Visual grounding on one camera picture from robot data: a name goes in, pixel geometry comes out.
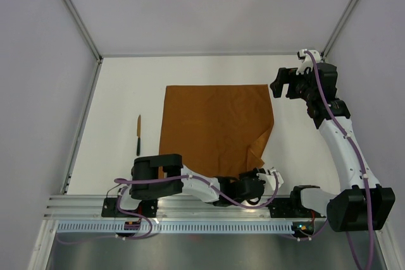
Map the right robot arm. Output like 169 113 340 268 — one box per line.
270 63 396 232

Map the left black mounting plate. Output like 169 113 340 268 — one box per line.
101 197 158 218

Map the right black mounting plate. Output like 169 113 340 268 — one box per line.
264 197 297 219

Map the left aluminium frame post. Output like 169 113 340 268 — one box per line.
61 0 103 63

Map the brown cloth napkin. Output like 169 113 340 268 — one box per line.
159 85 274 178

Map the black mounting plate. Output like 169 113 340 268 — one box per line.
101 197 158 218
264 197 297 219

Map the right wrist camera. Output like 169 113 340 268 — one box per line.
296 49 322 75

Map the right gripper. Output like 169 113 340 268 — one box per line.
270 67 317 102

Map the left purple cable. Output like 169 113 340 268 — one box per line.
56 171 281 245

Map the purple cable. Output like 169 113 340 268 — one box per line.
56 171 281 245
305 50 376 270

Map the aluminium front rail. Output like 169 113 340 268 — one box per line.
44 195 330 220

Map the slotted cable duct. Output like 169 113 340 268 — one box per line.
57 221 293 235

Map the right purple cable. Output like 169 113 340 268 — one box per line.
305 50 376 270

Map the aluminium frame post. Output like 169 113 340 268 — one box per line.
61 0 103 63
321 0 361 59

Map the right aluminium frame post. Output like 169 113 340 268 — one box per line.
321 0 361 59

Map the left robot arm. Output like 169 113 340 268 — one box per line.
116 154 266 217

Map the knife with dark handle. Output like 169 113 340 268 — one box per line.
136 115 141 156

